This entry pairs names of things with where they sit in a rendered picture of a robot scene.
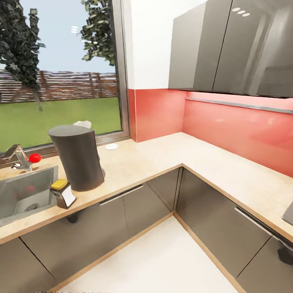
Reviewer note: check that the paper coffee filter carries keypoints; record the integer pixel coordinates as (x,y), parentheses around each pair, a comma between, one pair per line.
(83,124)

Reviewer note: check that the cabinet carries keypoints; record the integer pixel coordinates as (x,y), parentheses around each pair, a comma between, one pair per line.
(234,47)
(45,257)
(257,257)

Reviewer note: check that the bottle of coffee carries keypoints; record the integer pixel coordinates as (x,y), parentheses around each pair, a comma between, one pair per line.
(62,190)

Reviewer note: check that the countertop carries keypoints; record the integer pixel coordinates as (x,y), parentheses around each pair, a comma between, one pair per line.
(261,191)
(127,166)

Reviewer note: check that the saucer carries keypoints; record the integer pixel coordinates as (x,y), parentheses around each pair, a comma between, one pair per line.
(111,146)

